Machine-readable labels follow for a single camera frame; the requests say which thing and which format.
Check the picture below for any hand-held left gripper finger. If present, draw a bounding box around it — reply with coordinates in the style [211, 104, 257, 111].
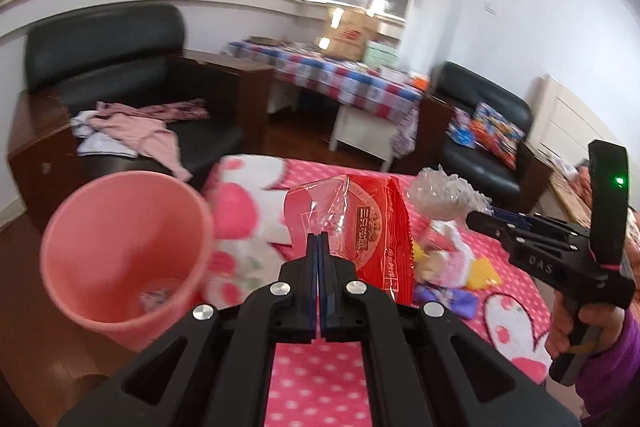
[320, 233, 581, 427]
[60, 233, 321, 427]

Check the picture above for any table with checkered cloth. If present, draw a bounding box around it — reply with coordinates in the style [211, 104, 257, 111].
[222, 39, 426, 158]

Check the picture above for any purple wrapper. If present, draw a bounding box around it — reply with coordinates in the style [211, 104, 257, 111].
[415, 284, 476, 319]

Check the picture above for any person's right hand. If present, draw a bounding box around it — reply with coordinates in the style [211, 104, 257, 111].
[545, 297, 628, 360]

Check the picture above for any black armchair with cushion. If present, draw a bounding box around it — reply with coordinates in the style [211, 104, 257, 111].
[420, 61, 551, 212]

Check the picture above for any patterned pink garment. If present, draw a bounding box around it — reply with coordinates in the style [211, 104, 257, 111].
[137, 98, 210, 124]

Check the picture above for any green box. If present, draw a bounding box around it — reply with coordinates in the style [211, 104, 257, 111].
[364, 41, 401, 70]

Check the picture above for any white cloth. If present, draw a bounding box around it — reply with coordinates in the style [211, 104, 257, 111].
[70, 111, 141, 158]

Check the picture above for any brown paper bag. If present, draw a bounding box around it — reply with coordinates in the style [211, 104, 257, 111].
[320, 7, 381, 62]

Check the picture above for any pink plastic bin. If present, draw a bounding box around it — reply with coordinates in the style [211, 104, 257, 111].
[39, 171, 217, 353]

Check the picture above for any white and pink wrapper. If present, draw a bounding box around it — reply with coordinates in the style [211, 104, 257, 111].
[417, 219, 476, 290]

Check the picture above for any clear plastic wrap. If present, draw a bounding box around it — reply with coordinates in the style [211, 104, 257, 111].
[406, 167, 493, 220]

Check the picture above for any black armchair with clothes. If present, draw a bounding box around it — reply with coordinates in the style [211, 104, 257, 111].
[7, 2, 276, 233]

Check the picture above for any yellow wrapper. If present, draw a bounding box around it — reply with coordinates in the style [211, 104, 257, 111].
[467, 257, 501, 290]

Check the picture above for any plain pink garment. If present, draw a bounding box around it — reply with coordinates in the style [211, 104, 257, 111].
[89, 102, 193, 182]

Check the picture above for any person's right forearm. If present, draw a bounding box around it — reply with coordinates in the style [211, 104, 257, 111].
[574, 307, 640, 419]

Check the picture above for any red snack wrapper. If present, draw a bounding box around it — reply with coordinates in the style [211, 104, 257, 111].
[282, 173, 416, 308]

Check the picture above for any white table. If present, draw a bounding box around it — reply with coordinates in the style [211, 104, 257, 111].
[267, 82, 401, 172]

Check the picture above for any blue plastic item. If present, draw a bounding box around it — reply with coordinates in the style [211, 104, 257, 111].
[446, 109, 476, 148]

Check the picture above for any pink polka-dot blanket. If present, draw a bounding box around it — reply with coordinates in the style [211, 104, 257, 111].
[200, 154, 556, 427]

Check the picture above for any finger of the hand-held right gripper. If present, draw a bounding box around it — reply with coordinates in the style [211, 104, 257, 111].
[466, 210, 573, 259]
[492, 207, 594, 239]

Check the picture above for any colourful printed cushion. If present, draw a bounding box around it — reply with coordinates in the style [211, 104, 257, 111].
[470, 102, 526, 170]

